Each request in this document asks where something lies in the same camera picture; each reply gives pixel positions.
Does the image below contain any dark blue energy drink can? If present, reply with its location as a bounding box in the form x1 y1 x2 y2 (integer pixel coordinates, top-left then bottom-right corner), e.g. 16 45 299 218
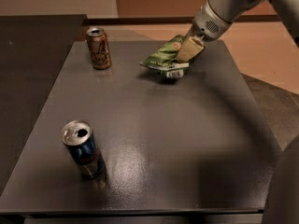
61 120 105 178

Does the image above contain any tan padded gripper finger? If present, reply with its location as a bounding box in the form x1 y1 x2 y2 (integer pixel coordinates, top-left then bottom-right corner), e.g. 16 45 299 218
175 36 205 63

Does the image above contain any orange soda can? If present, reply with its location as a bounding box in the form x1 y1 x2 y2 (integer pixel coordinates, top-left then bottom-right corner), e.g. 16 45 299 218
86 28 111 70

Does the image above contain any green jalapeno chip bag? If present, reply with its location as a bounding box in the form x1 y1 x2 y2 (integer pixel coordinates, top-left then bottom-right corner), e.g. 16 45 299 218
140 35 193 78

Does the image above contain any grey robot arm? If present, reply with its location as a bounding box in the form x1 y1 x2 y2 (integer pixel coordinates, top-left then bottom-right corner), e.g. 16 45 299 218
186 0 299 224

